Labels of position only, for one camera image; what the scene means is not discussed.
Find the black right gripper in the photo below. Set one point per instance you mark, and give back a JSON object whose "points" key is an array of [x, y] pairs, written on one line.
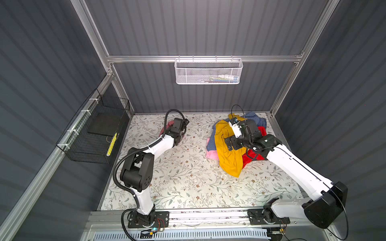
{"points": [[232, 139]]}

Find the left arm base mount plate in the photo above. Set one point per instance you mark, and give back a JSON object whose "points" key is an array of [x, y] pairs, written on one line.
{"points": [[156, 219]]}

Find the white perforated vent strip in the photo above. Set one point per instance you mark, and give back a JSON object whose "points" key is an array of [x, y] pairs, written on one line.
{"points": [[203, 234]]}

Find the yellow printed t-shirt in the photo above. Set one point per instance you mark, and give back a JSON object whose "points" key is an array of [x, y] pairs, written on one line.
{"points": [[230, 161]]}

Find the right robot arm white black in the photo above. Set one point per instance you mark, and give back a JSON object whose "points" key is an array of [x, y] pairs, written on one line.
{"points": [[325, 199]]}

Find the items in white basket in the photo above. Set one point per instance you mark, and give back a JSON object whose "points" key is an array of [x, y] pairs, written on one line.
{"points": [[221, 79]]}

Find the white wire mesh basket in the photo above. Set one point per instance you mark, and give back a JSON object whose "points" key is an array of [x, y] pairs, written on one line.
{"points": [[189, 71]]}

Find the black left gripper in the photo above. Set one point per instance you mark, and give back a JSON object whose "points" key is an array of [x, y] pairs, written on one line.
{"points": [[169, 130]]}

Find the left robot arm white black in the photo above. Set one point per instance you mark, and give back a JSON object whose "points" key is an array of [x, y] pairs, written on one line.
{"points": [[134, 172]]}

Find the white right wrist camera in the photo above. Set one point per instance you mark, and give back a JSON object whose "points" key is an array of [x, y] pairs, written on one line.
{"points": [[234, 123]]}

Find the floral patterned table mat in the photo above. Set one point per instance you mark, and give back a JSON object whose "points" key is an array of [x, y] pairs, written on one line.
{"points": [[184, 177]]}

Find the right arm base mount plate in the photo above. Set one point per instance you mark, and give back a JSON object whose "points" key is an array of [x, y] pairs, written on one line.
{"points": [[261, 216]]}

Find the dark pink ribbed cloth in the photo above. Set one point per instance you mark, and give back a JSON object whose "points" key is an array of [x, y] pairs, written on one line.
{"points": [[170, 123]]}

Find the black wire basket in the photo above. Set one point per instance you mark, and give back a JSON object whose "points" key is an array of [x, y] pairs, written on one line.
{"points": [[80, 146]]}

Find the blue checkered shirt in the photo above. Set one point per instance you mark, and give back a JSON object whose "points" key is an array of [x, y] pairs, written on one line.
{"points": [[260, 122]]}

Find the black foam pad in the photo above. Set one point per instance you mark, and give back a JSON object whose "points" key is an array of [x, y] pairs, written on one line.
{"points": [[105, 124]]}

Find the light pink cloth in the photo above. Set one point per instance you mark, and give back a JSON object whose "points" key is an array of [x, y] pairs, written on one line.
{"points": [[213, 155]]}

